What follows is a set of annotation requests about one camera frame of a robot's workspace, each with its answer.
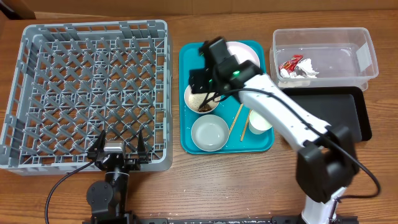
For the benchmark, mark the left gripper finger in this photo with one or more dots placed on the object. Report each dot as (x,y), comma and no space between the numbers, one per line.
(97,147)
(141,150)

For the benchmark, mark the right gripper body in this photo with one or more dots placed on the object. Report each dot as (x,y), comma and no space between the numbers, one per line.
(199,81)

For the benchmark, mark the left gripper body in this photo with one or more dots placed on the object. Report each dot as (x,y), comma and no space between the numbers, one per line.
(131,165)

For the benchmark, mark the grey bowl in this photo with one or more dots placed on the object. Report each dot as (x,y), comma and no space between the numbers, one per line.
(210,133)

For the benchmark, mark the white paper cup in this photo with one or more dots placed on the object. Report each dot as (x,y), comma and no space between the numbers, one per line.
(257,124)

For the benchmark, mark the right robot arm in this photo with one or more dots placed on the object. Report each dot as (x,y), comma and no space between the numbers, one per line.
(326,157)

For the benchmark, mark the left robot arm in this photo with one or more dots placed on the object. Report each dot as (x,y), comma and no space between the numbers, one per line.
(108,198)

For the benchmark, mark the grey dishwasher rack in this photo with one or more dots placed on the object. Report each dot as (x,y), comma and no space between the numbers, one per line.
(74,80)

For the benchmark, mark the brown food scrap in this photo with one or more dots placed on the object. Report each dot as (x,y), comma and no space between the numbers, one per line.
(205,108)

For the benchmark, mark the teal plastic tray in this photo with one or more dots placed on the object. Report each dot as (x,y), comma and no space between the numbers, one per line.
(190,59)

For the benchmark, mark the large white plate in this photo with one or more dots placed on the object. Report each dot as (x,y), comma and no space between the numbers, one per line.
(243,52)

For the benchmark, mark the left wooden chopstick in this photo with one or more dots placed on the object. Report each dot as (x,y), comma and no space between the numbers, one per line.
(235,118)

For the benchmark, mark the wooden chopstick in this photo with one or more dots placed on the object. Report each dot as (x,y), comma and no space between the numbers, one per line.
(235,118)
(245,126)

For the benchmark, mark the right wooden chopstick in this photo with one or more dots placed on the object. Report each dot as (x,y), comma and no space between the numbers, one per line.
(245,126)

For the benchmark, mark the red snack wrapper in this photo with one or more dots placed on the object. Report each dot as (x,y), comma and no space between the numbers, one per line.
(290,65)

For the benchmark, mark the clear plastic bin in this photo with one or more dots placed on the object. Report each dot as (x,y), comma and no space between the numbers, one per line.
(342,56)

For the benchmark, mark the crumpled white paper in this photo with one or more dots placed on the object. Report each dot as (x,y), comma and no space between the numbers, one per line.
(303,69)

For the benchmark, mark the black tray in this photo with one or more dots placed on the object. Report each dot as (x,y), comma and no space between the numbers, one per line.
(343,105)

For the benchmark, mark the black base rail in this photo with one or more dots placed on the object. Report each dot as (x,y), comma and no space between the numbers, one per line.
(274,220)

